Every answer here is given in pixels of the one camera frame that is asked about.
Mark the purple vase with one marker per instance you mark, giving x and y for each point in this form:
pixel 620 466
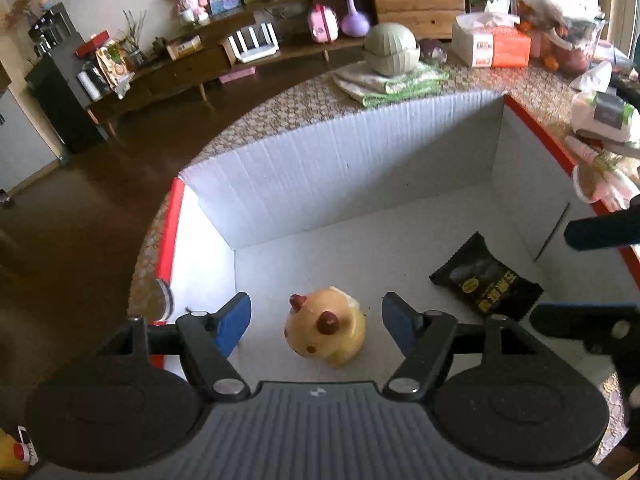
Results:
pixel 354 23

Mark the orange white tissue box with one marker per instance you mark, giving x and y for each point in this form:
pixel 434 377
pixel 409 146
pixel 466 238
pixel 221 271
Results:
pixel 489 40

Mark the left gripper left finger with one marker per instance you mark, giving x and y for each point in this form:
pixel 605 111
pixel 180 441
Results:
pixel 207 342

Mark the red cardboard box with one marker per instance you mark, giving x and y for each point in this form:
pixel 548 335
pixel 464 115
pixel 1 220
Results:
pixel 380 219

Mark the folded green white cloth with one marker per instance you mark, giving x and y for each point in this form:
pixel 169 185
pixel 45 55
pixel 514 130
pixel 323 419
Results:
pixel 371 89

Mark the pink sachet packet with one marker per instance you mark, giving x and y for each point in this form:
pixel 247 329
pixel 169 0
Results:
pixel 598 176

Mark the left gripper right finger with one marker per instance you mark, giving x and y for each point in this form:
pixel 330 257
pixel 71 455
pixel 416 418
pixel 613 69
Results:
pixel 425 341

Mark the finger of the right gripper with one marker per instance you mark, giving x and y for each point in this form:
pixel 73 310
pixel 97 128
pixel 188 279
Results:
pixel 607 329
pixel 619 229

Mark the lace patterned tablecloth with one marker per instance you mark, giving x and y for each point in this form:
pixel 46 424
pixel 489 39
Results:
pixel 320 105

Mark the black snack packet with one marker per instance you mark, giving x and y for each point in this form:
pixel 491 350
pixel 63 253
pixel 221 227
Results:
pixel 484 283

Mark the wooden tv console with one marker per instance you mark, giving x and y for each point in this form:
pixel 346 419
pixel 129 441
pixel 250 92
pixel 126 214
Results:
pixel 218 53

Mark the white green plastic bag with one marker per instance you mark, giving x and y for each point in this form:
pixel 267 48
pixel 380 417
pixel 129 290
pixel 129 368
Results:
pixel 604 116

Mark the plastic bag of fruit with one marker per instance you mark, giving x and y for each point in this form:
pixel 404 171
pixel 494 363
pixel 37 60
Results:
pixel 569 31

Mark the black cabinet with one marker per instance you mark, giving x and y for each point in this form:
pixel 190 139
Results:
pixel 54 84

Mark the white wifi router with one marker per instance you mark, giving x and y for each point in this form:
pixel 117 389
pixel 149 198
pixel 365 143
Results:
pixel 253 43

